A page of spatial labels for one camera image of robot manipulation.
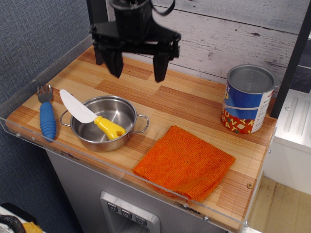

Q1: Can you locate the white toy appliance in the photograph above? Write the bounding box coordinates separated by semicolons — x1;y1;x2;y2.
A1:
263;89;311;194

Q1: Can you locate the blue handled fork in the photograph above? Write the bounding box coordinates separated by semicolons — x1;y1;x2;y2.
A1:
37;84;56;142

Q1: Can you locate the stainless steel pot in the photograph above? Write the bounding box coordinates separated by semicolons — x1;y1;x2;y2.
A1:
60;90;149;152

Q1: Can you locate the white yellow plastic knife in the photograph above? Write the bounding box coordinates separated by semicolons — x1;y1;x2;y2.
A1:
59;89;126;140

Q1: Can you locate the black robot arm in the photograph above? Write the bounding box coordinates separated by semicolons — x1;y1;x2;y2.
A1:
90;0;181;82

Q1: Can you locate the clear acrylic table guard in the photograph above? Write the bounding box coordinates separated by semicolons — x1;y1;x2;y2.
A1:
0;48;276;233

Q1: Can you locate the black right post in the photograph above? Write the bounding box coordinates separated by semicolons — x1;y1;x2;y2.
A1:
270;1;311;118

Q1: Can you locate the grey toy fridge cabinet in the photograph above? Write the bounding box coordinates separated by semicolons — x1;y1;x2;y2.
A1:
47;151;225;233

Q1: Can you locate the blue soup can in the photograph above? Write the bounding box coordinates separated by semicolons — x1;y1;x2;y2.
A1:
221;64;280;134

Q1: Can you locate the orange knitted cloth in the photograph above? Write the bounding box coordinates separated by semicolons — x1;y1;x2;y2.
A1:
133;126;235;201

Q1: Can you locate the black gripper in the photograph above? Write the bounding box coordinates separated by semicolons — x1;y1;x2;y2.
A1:
90;4;181;83

